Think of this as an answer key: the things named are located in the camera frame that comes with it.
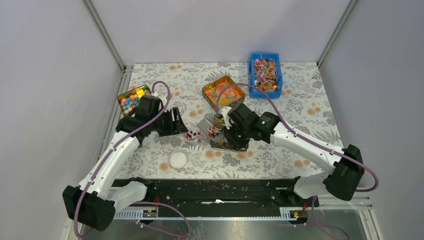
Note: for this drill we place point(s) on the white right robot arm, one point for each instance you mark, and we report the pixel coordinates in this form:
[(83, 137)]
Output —
[(341, 167)]

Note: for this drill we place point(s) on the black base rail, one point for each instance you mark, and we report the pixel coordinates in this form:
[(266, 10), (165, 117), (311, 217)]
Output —
[(229, 194)]

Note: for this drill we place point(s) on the floral tablecloth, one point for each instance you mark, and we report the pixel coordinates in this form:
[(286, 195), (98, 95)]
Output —
[(303, 103)]

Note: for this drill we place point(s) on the blue plastic bin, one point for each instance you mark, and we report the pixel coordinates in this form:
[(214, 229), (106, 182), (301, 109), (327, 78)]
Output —
[(266, 73)]

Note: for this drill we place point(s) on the green tin with gummy candies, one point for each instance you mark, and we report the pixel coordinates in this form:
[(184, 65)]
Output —
[(214, 93)]

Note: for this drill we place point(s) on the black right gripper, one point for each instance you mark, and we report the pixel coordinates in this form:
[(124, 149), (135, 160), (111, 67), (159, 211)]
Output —
[(228, 135)]

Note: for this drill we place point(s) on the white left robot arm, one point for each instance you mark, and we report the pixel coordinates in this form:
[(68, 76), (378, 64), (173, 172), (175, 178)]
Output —
[(92, 202)]

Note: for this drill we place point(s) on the grey slotted cable duct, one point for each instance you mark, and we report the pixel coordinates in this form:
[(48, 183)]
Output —
[(207, 214)]

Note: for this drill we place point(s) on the green tin with star candies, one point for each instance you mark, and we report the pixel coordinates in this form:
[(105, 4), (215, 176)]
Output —
[(129, 100)]

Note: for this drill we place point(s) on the aluminium frame rails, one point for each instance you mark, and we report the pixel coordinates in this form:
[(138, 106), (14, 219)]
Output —
[(118, 76)]

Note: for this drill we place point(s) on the white jar lid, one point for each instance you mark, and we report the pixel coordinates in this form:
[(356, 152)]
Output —
[(178, 160)]

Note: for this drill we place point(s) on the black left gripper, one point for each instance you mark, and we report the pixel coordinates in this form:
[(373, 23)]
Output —
[(175, 127)]

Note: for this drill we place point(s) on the metal scoop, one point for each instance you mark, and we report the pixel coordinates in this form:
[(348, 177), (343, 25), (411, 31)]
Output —
[(208, 128)]

